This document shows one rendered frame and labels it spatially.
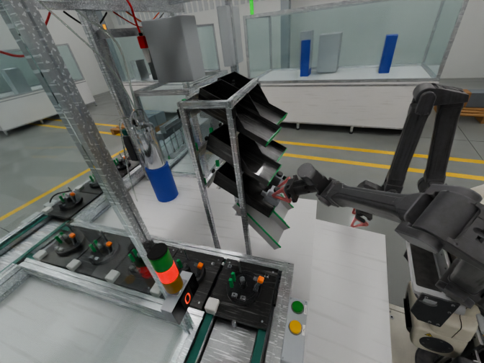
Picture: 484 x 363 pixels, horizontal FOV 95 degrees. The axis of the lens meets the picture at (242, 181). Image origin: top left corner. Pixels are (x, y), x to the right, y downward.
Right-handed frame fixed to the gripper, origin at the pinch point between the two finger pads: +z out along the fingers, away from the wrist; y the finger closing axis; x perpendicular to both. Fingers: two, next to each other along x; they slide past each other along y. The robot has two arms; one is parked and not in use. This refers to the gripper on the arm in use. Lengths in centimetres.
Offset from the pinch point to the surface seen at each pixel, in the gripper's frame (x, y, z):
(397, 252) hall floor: 150, -103, -18
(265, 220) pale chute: 16.0, -2.6, 14.7
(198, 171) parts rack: -22.9, 10.8, 19.8
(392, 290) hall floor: 147, -61, -12
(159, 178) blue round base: -19, -17, 87
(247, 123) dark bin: -29.7, -1.2, -2.6
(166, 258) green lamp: -16, 47, 6
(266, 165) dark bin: -10.7, -4.4, 0.5
